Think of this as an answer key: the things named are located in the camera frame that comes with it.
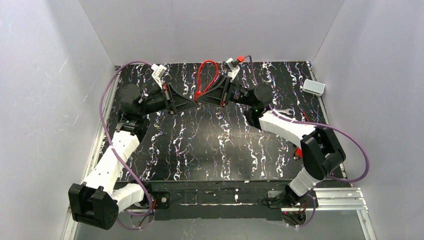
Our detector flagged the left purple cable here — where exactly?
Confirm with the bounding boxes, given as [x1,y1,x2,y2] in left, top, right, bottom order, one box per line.
[98,60,157,231]

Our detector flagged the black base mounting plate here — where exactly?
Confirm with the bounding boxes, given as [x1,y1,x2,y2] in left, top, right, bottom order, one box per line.
[150,180,319,221]

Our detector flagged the red cable lock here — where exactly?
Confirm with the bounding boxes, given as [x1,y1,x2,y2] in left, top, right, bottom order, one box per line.
[193,59,220,102]

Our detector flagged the silver open-end wrench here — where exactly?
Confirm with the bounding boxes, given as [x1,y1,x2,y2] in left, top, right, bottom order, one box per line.
[276,108,294,116]

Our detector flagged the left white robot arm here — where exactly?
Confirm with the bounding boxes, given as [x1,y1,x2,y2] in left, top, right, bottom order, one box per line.
[68,84,198,230]

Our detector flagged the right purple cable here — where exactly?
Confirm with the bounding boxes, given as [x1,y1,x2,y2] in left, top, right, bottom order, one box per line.
[236,54,371,228]

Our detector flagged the purple cable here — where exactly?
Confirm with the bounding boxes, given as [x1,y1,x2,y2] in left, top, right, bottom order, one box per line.
[236,54,371,228]
[98,60,157,231]

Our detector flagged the red key tag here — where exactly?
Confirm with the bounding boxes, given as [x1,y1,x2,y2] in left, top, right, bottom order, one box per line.
[293,148,303,160]

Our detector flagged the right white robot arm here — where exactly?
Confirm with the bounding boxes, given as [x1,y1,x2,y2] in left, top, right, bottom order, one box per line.
[194,76,346,206]

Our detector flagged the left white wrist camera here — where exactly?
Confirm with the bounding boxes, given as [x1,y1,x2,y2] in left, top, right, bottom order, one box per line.
[150,64,167,88]

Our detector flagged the white small box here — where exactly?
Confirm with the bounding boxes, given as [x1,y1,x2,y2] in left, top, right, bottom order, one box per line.
[302,79,325,96]

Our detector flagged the aluminium frame rail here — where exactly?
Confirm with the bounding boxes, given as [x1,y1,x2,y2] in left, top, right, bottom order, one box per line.
[61,77,119,240]

